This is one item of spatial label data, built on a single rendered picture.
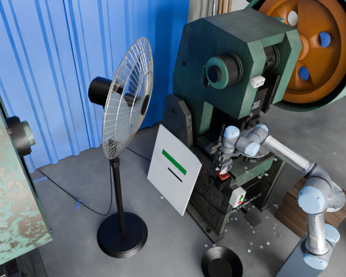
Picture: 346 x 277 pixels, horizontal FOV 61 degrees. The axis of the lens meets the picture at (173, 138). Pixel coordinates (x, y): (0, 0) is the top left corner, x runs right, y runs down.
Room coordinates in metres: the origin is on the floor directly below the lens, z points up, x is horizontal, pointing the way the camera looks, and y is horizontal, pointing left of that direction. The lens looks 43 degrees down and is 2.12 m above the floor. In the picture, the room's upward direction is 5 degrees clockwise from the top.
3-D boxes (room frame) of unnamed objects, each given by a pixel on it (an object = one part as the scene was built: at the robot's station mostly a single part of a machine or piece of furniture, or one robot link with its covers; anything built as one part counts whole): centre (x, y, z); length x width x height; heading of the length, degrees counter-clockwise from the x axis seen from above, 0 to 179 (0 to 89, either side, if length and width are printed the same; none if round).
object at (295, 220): (1.41, -1.18, 0.18); 0.40 x 0.38 x 0.35; 44
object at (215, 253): (0.93, -0.42, 0.04); 0.30 x 0.30 x 0.07
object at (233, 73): (1.44, -0.24, 1.31); 0.22 x 0.12 x 0.22; 38
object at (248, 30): (1.69, -0.36, 0.83); 0.79 x 0.43 x 1.34; 38
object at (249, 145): (1.13, -0.40, 1.07); 0.11 x 0.11 x 0.08; 55
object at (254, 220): (1.47, -0.53, 0.14); 0.59 x 0.10 x 0.05; 38
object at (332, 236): (0.90, -0.92, 0.62); 0.13 x 0.12 x 0.14; 145
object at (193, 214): (1.52, -0.15, 0.45); 0.92 x 0.12 x 0.90; 38
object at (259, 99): (1.54, -0.47, 1.04); 0.17 x 0.15 x 0.30; 38
